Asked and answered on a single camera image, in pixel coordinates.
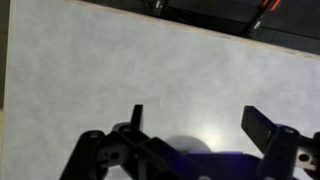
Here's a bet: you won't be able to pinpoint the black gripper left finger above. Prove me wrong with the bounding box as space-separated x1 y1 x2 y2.
59 104 208 180

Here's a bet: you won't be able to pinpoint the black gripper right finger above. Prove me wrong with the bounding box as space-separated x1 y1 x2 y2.
240 105 320 180

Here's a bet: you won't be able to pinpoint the black stand leg orange clips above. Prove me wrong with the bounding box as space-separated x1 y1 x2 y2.
238 0 284 38

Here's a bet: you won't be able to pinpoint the black bar with white label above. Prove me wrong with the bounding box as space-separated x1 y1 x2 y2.
151 0 165 16

